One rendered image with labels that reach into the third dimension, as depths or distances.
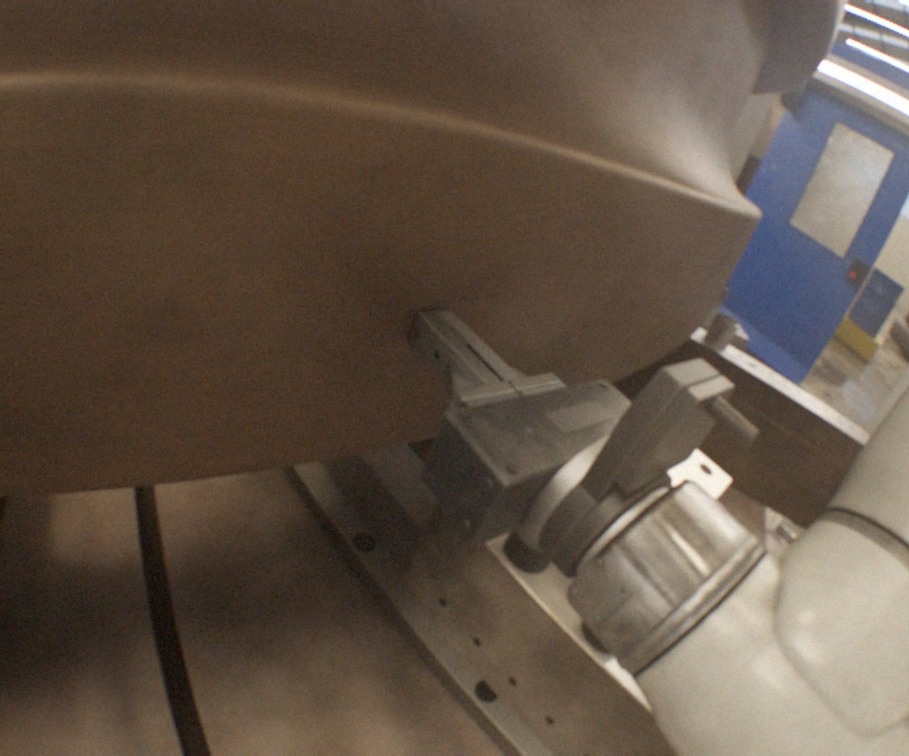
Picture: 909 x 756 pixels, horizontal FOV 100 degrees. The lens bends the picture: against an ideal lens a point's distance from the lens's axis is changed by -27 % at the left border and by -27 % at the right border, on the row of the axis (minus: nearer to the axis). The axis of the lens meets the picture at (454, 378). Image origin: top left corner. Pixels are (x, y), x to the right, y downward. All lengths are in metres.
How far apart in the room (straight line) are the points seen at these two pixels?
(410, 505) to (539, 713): 0.43
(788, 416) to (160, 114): 1.67
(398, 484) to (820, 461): 1.35
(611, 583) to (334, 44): 0.34
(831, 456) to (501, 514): 1.63
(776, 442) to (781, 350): 2.92
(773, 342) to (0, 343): 4.64
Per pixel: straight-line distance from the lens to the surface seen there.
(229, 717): 0.87
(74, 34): 0.32
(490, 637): 0.72
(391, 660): 0.93
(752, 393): 1.67
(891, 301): 8.22
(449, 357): 0.32
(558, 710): 0.71
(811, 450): 1.79
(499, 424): 0.25
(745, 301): 4.71
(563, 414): 0.28
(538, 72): 0.48
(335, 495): 1.04
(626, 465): 0.22
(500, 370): 0.31
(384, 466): 0.98
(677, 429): 0.21
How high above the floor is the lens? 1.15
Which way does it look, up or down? 33 degrees down
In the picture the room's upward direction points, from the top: 21 degrees clockwise
